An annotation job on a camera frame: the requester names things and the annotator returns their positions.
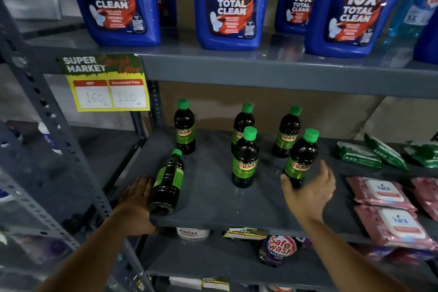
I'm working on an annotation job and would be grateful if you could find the person's left hand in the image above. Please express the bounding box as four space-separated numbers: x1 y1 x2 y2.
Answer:
115 176 158 237

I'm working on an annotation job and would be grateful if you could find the person's right hand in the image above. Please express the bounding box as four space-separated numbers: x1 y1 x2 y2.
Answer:
281 160 336 224

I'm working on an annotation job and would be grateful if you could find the dark green-capped cleaner bottle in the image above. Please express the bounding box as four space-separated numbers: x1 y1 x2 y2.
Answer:
149 149 185 216

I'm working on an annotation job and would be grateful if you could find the person's left forearm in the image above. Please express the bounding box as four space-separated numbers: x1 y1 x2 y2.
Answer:
36 208 151 292

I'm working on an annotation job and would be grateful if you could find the person's right forearm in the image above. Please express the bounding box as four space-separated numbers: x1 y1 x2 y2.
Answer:
298 213 411 292

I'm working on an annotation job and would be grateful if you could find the row of dark green-capped bottles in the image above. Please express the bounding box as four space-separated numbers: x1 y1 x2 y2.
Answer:
174 98 319 189

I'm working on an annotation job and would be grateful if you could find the grey metal shelf rack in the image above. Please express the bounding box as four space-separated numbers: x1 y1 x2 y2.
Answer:
0 0 438 292
0 16 148 292

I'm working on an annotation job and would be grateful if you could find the small yellow price tag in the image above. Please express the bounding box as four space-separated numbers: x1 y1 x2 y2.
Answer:
201 278 231 292
223 228 269 241

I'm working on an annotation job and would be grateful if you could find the purple detergent pouch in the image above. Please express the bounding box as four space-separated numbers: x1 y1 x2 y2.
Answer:
256 235 299 268

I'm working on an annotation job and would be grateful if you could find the white plastic tub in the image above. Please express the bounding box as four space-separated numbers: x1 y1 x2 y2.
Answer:
176 227 210 241

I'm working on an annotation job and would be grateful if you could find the green wipes packet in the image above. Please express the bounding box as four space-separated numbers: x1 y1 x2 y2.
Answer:
404 140 438 169
363 133 410 172
336 141 382 169

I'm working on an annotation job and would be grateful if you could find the pink wipes packet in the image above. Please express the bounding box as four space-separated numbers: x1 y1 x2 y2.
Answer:
411 177 438 221
346 176 417 212
354 205 438 251
352 243 436 267

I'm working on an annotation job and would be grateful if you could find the white shelf label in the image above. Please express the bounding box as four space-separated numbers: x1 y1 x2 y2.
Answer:
168 277 203 291

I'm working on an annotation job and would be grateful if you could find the white and blue bottle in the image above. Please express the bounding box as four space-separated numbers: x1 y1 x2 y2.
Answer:
37 121 63 155

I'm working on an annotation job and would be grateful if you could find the yellow and green price tag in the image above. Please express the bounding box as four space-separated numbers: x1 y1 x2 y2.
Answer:
57 54 151 112

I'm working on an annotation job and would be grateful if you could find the plain dark blue bottle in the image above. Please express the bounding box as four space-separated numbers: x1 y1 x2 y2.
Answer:
413 8 438 65

